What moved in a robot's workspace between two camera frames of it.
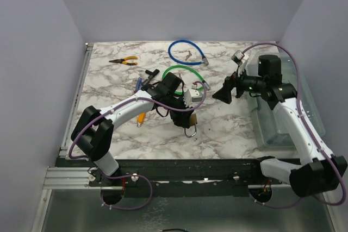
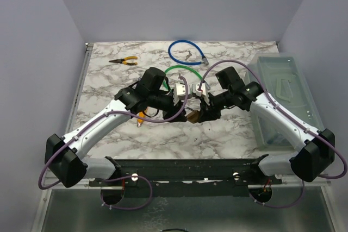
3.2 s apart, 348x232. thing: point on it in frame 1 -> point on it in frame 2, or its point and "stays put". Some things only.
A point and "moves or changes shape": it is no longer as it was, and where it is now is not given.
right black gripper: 224,93 -> 208,112
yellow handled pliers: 123,61 stays put
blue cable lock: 204,60 stays put
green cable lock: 200,88 stays put
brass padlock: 193,121 moves or changes shape
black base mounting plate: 192,177 stays put
